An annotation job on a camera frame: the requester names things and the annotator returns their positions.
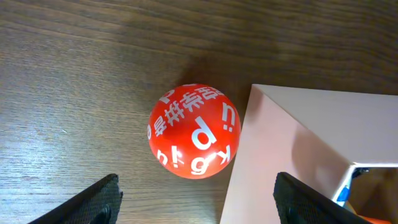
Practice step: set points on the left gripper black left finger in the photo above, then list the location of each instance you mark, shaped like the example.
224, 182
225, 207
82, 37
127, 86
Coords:
100, 203

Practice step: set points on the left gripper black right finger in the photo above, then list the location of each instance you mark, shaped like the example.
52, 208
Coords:
296, 202

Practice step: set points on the red toy fire truck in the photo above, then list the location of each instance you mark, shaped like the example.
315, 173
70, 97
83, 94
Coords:
348, 193

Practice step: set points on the red letter ball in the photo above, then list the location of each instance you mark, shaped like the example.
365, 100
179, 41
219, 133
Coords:
193, 131

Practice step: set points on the white open cardboard box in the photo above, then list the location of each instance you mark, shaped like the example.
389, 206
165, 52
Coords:
330, 140

